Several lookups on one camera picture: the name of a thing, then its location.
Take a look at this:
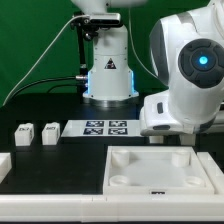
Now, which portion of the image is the white square table top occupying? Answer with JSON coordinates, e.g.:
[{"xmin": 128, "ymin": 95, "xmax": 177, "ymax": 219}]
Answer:
[{"xmin": 103, "ymin": 146, "xmax": 215, "ymax": 195}]

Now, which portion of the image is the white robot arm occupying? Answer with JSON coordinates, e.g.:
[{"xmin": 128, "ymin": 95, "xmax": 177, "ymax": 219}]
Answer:
[{"xmin": 71, "ymin": 0, "xmax": 224, "ymax": 136}]

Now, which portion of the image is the white sheet with tags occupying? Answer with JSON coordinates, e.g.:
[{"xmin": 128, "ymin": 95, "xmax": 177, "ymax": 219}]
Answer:
[{"xmin": 62, "ymin": 120, "xmax": 140, "ymax": 137}]

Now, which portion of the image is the white front fence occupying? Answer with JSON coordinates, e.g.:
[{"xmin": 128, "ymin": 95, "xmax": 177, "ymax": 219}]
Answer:
[{"xmin": 0, "ymin": 195, "xmax": 224, "ymax": 222}]

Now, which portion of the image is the white left fence piece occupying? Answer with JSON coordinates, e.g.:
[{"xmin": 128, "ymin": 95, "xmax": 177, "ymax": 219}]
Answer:
[{"xmin": 0, "ymin": 153, "xmax": 12, "ymax": 183}]

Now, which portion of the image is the black camera stand pole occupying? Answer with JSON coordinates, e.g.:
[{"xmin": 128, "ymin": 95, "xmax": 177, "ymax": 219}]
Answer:
[{"xmin": 76, "ymin": 26, "xmax": 88, "ymax": 93}]

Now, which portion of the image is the black cable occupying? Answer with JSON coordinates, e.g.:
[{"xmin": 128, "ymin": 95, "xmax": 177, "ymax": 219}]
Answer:
[{"xmin": 6, "ymin": 76, "xmax": 84, "ymax": 101}]

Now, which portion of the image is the black camera on stand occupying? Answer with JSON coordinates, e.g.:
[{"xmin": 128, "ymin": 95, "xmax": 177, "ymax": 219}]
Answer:
[{"xmin": 70, "ymin": 13, "xmax": 122, "ymax": 28}]

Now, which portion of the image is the grey cable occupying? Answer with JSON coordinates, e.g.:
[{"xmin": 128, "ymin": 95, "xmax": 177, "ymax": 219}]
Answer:
[{"xmin": 2, "ymin": 16, "xmax": 81, "ymax": 107}]

